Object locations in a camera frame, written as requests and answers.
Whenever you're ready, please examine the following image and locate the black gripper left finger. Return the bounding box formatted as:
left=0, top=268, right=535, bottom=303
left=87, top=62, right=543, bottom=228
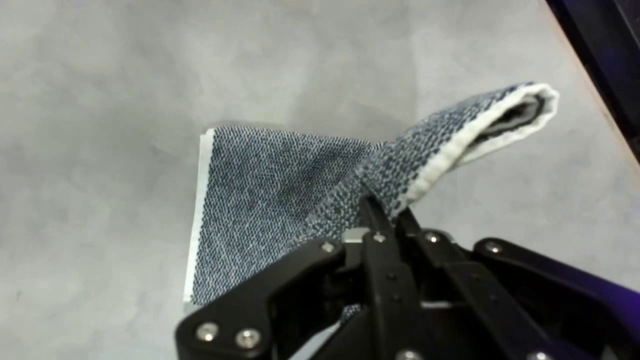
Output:
left=174, top=194, right=419, bottom=360

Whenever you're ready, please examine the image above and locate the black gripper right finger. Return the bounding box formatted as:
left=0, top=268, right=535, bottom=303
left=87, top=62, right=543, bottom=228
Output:
left=398, top=208, right=640, bottom=360

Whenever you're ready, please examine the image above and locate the grey towel with white edge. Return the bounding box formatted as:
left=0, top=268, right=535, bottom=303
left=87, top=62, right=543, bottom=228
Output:
left=179, top=80, right=559, bottom=317

